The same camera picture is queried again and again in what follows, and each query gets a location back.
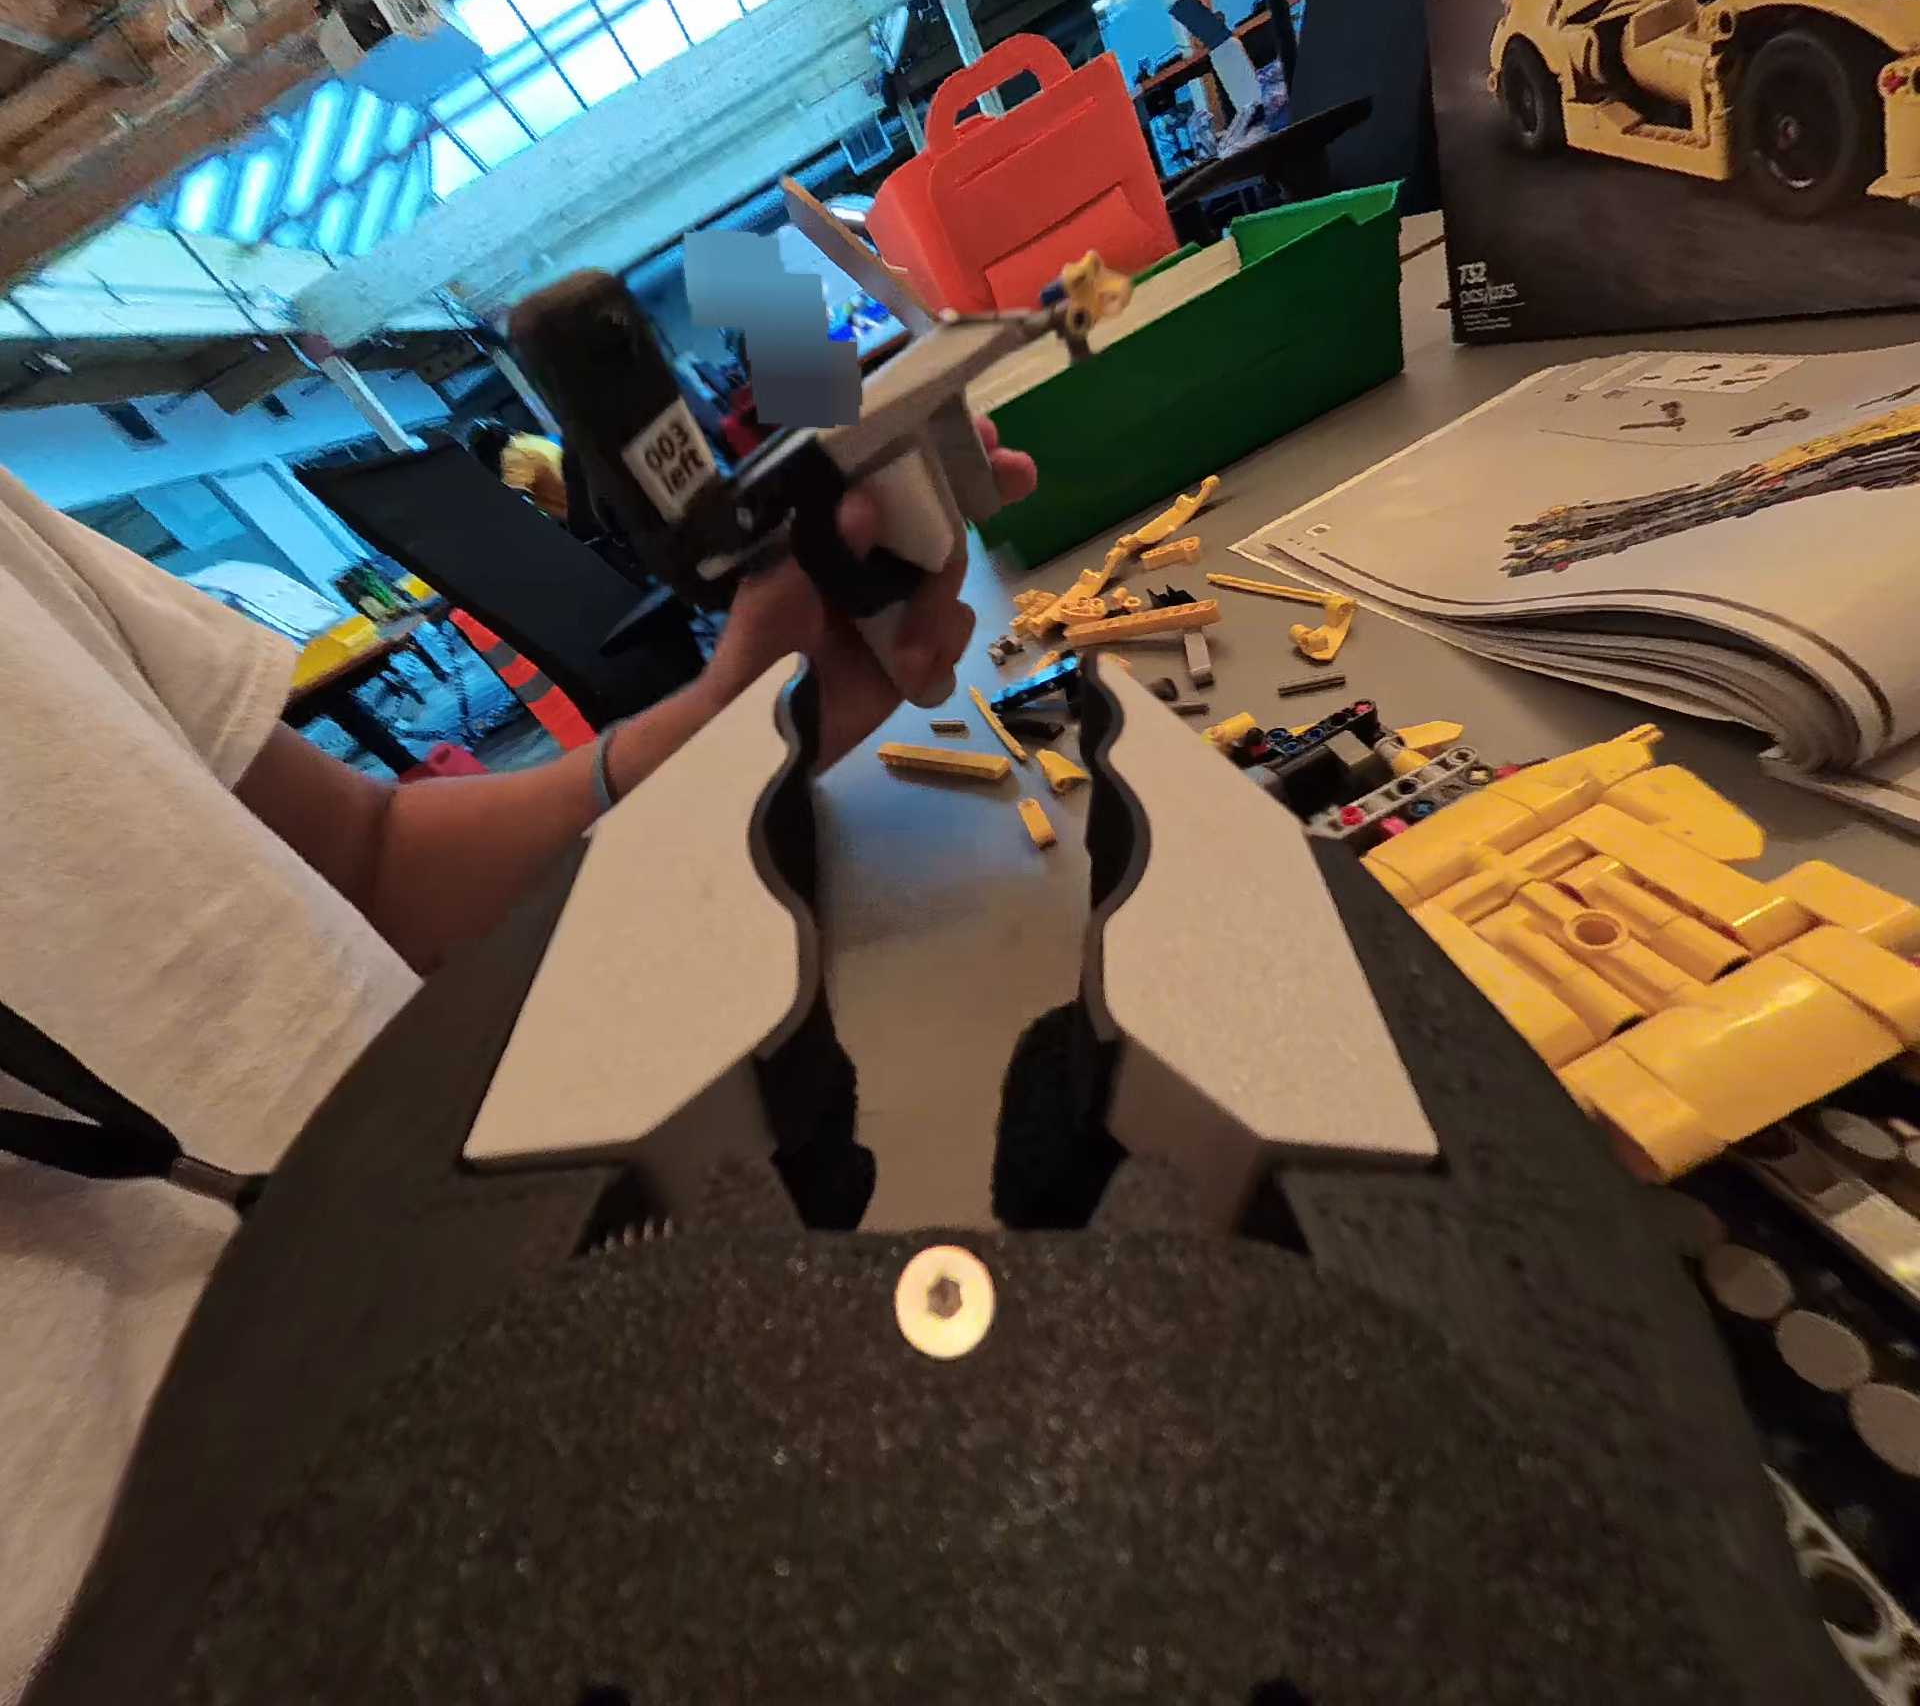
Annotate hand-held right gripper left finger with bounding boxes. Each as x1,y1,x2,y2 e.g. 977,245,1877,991
464,656,880,1233

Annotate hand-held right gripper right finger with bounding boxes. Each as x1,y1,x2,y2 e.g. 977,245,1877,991
993,656,1443,1236

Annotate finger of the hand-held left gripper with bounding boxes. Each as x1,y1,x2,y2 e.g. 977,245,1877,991
816,311,1060,526

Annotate toy car chassis model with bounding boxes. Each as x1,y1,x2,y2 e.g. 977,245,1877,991
1201,692,1920,1706

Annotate person's left forearm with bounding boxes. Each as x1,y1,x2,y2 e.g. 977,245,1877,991
241,670,752,975

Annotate grey desk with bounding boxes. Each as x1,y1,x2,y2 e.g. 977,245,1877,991
810,212,1920,1228

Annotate person's left hand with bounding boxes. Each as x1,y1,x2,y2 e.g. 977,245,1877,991
720,416,1041,778

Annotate wooden instruction board stand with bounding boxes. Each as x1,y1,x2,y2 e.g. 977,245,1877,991
781,178,940,337

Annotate white paper packets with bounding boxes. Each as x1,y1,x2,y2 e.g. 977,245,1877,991
974,237,1249,419

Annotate black office chair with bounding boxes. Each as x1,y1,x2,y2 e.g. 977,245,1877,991
1170,0,1435,224
292,443,708,734

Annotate orange tote bag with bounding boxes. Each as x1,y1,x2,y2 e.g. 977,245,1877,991
866,32,1183,317

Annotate green plastic bin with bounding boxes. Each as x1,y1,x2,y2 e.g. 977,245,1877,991
973,178,1408,572

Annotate pile of loose toy bricks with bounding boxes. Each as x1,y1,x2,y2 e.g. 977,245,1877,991
877,476,1360,855

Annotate yellow plastic bin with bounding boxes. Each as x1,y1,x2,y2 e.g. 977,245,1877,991
292,603,411,692

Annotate large bright window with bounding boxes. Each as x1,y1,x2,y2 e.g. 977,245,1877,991
151,0,902,239

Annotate open instruction booklet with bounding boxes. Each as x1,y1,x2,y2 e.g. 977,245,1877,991
1230,348,1920,834

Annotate toy car set box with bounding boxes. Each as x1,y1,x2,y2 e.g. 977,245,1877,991
1417,0,1920,346

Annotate black neck strap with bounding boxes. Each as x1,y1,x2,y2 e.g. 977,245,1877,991
0,1001,265,1214

